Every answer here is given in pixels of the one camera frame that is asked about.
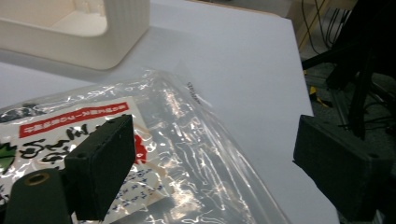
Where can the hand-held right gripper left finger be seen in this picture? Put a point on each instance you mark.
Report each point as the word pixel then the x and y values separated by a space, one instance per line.
pixel 99 165

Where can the clear plastic packet white label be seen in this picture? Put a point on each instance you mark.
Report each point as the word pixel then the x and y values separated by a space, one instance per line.
pixel 193 140

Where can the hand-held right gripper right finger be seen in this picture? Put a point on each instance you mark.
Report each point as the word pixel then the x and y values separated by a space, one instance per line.
pixel 342 168

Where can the yellow black floor tape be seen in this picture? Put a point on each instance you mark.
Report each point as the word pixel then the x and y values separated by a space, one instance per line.
pixel 314 92

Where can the black metal stand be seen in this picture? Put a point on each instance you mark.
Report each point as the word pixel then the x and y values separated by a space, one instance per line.
pixel 361 93

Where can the white plastic container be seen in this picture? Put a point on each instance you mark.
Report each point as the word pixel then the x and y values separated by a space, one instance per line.
pixel 124 31

